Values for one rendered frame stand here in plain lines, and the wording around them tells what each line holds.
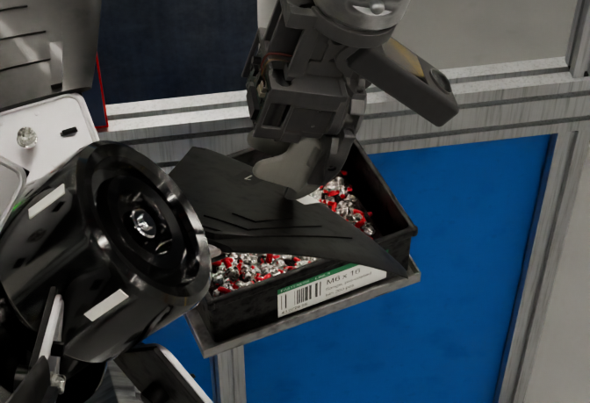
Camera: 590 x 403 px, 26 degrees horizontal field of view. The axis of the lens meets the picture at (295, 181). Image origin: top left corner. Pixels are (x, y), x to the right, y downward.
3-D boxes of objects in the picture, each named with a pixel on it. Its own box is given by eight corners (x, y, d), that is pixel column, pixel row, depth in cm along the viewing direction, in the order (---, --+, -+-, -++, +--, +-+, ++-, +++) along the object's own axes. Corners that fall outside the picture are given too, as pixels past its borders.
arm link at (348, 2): (409, -69, 95) (435, 3, 90) (388, -20, 98) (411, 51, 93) (314, -83, 93) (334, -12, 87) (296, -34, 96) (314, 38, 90)
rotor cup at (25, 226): (-2, 446, 76) (154, 345, 70) (-118, 236, 77) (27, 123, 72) (126, 383, 89) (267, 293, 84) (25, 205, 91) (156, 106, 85)
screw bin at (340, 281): (212, 349, 121) (208, 305, 116) (150, 226, 132) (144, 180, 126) (414, 273, 127) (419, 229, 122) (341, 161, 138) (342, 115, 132)
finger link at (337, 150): (298, 154, 106) (330, 79, 100) (318, 156, 106) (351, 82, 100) (306, 197, 103) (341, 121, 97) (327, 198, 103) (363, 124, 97)
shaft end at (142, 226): (142, 241, 77) (147, 237, 77) (125, 212, 78) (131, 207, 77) (159, 236, 79) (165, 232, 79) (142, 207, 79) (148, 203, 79)
